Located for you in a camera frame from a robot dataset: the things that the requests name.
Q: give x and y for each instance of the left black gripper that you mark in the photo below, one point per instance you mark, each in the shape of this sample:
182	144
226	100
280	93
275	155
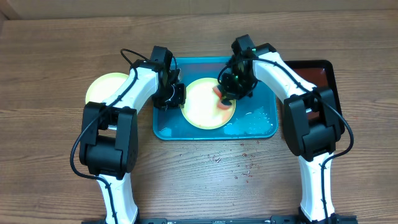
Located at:
179	101

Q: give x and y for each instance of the yellow plate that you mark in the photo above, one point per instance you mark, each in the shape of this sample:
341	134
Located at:
105	86
201	105

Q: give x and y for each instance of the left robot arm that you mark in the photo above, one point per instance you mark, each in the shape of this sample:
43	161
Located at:
108	141

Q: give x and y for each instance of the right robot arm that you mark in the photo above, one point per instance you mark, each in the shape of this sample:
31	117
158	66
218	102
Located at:
311	115

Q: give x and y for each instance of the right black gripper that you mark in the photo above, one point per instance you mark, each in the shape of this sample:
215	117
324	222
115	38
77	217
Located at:
234	92

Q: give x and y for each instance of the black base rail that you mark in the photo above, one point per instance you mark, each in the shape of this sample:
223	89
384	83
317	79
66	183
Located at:
275	219

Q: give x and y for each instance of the black tray with water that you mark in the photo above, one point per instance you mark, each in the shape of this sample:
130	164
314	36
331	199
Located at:
318	72

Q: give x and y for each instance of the red green sponge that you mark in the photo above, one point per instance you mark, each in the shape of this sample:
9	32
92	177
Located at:
222	103

